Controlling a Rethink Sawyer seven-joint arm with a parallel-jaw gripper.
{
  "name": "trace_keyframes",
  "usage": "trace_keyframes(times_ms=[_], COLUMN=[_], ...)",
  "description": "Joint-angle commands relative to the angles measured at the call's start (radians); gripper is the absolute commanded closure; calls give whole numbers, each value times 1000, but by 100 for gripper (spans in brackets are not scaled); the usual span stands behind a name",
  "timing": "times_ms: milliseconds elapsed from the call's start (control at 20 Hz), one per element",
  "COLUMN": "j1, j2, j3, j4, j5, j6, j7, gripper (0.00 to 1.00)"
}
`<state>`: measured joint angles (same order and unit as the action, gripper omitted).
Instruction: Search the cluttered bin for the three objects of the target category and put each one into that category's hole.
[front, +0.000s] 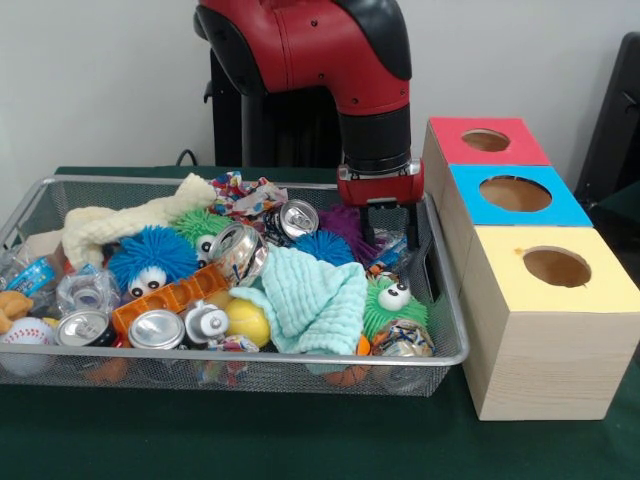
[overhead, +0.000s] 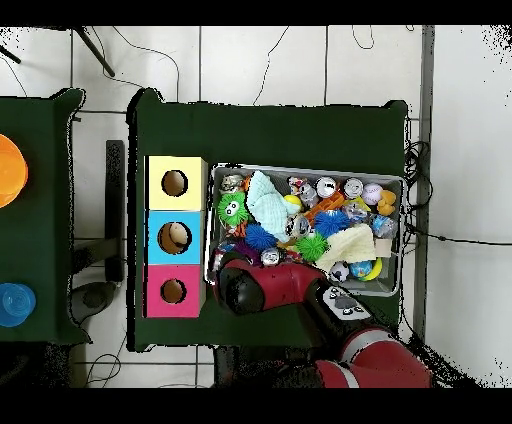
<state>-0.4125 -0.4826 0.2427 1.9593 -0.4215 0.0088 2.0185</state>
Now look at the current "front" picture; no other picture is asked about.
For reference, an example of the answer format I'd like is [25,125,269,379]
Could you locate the black upright panel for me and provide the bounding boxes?
[573,32,640,201]

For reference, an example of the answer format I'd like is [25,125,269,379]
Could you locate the wooden box with three holes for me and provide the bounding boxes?
[422,116,640,421]

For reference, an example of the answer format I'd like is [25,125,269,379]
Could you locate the cream knit cloth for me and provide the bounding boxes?
[60,173,219,271]

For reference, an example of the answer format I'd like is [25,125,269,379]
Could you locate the crushed clear bottle blue label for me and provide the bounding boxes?
[372,232,416,274]

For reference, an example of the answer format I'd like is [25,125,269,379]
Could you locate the blue spiky toy with eyes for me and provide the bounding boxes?
[107,224,200,297]

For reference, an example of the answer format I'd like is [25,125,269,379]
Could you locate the dark green table cloth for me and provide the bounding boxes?
[0,165,640,480]

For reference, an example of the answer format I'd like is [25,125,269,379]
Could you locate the orange plastic tray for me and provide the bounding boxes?
[110,263,232,335]

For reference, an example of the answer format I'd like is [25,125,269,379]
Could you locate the mint green cloth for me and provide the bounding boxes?
[228,244,369,357]

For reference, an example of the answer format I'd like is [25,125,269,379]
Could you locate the dark green side-table cloth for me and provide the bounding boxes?
[594,179,640,281]

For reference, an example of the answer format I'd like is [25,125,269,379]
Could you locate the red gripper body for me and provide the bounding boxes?
[335,158,425,209]

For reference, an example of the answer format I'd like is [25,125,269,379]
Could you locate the black drink can silver top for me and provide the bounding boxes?
[264,199,321,246]

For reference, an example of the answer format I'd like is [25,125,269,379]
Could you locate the silver wire mesh bin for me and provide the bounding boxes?
[0,174,470,399]

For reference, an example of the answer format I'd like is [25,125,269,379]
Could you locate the green spiky toy with eyes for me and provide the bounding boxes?
[362,277,429,346]

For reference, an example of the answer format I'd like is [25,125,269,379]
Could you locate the crushed silver can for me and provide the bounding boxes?
[206,222,269,291]

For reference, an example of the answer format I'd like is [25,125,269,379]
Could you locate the purple spiky ball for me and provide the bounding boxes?
[317,203,386,264]

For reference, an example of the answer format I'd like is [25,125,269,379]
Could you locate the yellow ball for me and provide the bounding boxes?
[223,298,272,349]

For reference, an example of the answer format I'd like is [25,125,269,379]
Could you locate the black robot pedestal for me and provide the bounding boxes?
[193,4,346,170]

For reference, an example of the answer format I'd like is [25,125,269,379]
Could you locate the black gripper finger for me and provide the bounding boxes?
[405,202,420,251]
[359,204,377,256]

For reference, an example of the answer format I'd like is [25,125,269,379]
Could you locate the white baseball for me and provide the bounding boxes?
[0,317,56,346]

